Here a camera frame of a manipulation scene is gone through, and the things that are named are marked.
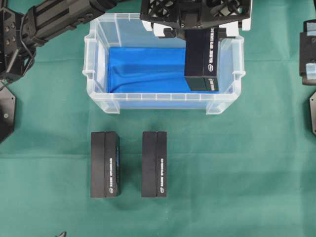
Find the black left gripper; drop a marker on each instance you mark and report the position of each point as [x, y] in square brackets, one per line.
[163, 16]

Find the black RealSense box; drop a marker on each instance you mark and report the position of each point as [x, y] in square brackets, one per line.
[154, 164]
[105, 165]
[201, 59]

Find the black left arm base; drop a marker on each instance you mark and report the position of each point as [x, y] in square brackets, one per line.
[7, 113]

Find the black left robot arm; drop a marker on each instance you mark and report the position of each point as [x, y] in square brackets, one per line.
[21, 34]

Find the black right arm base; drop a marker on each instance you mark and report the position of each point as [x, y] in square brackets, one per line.
[312, 101]

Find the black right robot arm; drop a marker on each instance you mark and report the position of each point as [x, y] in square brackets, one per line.
[307, 55]

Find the clear plastic storage bin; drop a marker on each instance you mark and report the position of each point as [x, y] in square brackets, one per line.
[127, 30]

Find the blue cloth bin liner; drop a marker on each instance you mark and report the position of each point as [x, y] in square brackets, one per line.
[148, 70]

